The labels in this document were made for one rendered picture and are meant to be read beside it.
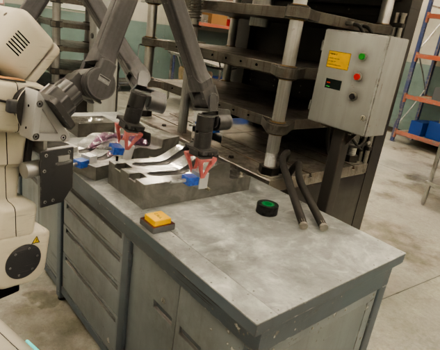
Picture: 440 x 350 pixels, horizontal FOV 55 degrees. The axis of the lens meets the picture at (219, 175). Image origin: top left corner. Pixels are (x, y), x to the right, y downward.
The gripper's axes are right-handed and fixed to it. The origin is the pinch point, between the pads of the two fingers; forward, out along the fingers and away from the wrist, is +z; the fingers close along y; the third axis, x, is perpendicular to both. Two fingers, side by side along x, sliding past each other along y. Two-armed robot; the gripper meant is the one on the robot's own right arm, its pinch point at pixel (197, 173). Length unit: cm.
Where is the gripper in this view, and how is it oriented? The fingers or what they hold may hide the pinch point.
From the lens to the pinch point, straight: 139.5
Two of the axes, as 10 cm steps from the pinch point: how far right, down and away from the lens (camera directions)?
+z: -1.5, 9.4, 3.1
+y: -6.3, -3.4, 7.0
